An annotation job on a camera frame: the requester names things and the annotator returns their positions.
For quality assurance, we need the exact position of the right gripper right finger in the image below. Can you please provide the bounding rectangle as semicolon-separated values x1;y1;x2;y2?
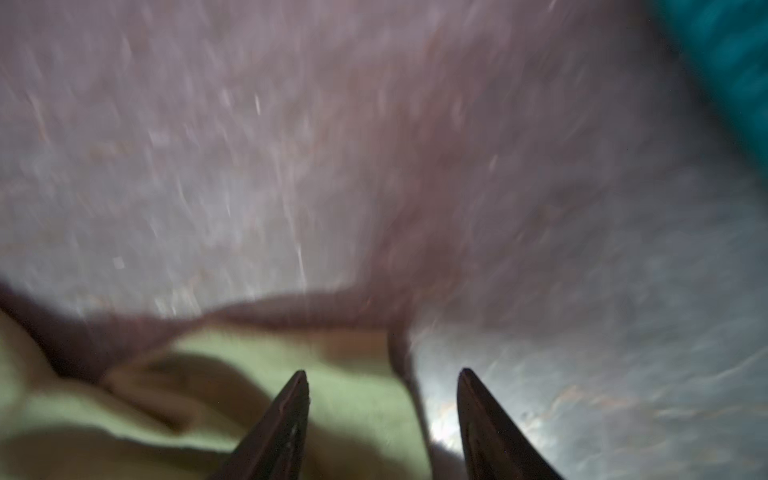
456;368;562;480

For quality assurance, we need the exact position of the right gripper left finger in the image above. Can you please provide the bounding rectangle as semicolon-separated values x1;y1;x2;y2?
209;370;310;480

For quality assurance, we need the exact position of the green tank top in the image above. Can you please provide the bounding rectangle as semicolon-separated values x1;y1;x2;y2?
1;317;432;479

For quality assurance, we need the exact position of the teal plastic basket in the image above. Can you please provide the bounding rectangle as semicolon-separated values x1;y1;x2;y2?
652;0;767;171

